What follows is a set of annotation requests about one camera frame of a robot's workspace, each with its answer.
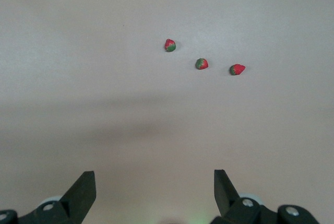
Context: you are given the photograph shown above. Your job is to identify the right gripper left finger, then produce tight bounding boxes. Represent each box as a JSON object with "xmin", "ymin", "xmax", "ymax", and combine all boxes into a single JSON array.
[{"xmin": 0, "ymin": 171, "xmax": 97, "ymax": 224}]

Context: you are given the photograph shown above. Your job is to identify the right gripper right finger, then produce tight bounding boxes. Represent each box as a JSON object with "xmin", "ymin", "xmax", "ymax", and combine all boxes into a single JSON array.
[{"xmin": 210, "ymin": 169, "xmax": 320, "ymax": 224}]

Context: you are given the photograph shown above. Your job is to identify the red strawberry green leaves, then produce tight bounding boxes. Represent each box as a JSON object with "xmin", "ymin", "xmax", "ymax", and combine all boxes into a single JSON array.
[
  {"xmin": 164, "ymin": 38, "xmax": 177, "ymax": 53},
  {"xmin": 195, "ymin": 57, "xmax": 209, "ymax": 70},
  {"xmin": 229, "ymin": 63, "xmax": 246, "ymax": 76}
]

